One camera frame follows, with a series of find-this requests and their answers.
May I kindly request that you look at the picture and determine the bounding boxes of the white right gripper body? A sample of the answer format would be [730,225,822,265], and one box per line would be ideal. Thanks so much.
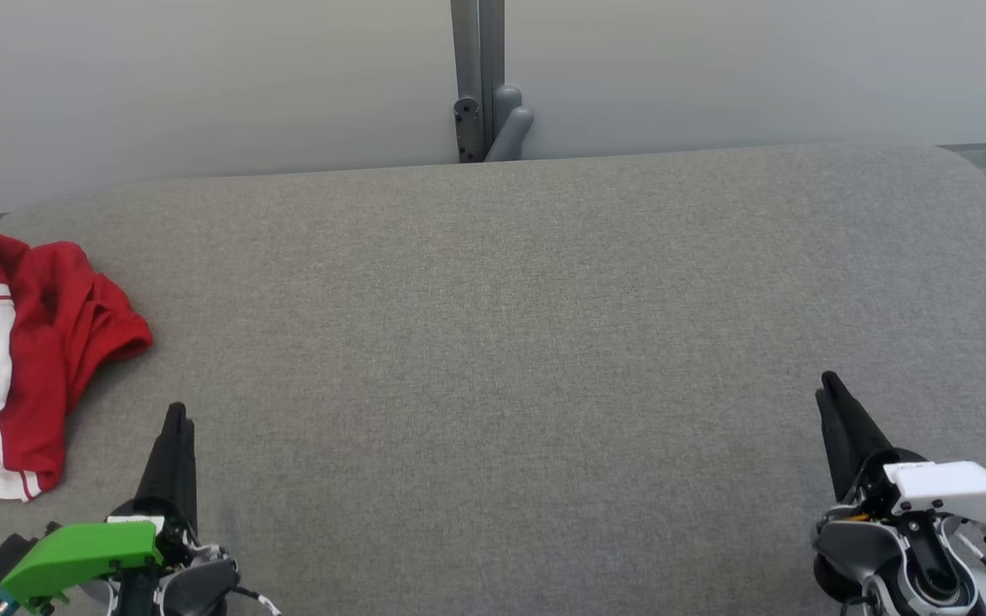
[852,447,986,525]

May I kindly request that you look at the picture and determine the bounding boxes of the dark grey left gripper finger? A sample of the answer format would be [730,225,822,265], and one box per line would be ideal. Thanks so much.
[135,402,189,516]
[185,418,199,532]

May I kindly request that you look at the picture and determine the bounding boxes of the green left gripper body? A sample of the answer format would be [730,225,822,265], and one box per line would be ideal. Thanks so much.
[0,513,207,616]

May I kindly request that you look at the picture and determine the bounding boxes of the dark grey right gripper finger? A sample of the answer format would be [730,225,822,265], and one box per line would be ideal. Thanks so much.
[823,371,895,472]
[815,391,858,504]

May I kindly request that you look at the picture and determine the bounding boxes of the grey fabric sofa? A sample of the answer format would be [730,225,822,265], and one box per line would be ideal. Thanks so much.
[0,144,986,616]

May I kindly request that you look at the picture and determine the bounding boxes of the grey metal partition post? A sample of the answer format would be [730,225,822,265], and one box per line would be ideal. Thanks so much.
[450,0,535,163]

